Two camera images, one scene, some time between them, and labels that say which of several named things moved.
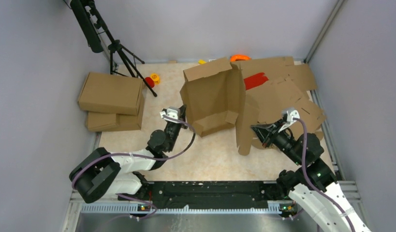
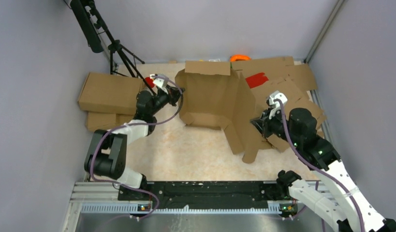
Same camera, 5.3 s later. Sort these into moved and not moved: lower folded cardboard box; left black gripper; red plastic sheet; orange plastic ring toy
Moved: left black gripper
Not moved: orange plastic ring toy; lower folded cardboard box; red plastic sheet
